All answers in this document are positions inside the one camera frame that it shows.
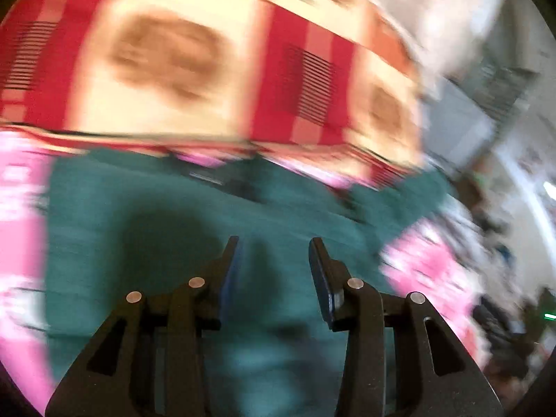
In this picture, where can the grey furniture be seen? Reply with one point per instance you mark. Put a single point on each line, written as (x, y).
(460, 113)

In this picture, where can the pink printed blanket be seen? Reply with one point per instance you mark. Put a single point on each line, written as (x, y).
(21, 247)

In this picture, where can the red cream checkered blanket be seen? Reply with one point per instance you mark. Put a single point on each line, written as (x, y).
(173, 52)

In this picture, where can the green garment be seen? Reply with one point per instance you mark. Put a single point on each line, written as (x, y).
(278, 208)

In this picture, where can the white cloth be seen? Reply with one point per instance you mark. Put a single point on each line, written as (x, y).
(434, 8)

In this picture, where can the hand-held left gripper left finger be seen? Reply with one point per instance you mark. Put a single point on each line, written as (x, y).
(229, 278)

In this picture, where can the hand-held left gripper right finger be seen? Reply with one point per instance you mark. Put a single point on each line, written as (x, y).
(322, 278)

